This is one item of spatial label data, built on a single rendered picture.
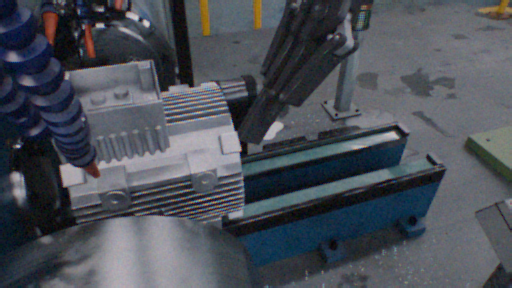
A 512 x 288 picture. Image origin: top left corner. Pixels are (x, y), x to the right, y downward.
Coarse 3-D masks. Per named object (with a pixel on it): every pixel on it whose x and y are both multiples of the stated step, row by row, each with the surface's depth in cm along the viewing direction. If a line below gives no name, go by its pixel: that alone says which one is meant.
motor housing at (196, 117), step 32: (192, 96) 48; (192, 128) 46; (224, 128) 47; (128, 160) 44; (160, 160) 45; (224, 160) 47; (96, 192) 43; (160, 192) 44; (192, 192) 46; (224, 192) 47
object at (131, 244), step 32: (96, 224) 26; (128, 224) 26; (160, 224) 27; (192, 224) 29; (32, 256) 24; (64, 256) 24; (96, 256) 24; (128, 256) 24; (160, 256) 25; (192, 256) 26; (224, 256) 28
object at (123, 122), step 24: (72, 72) 46; (96, 72) 47; (120, 72) 48; (144, 72) 47; (96, 96) 43; (120, 96) 44; (144, 96) 42; (96, 120) 40; (120, 120) 41; (144, 120) 42; (96, 144) 42; (120, 144) 43; (144, 144) 44; (168, 144) 45
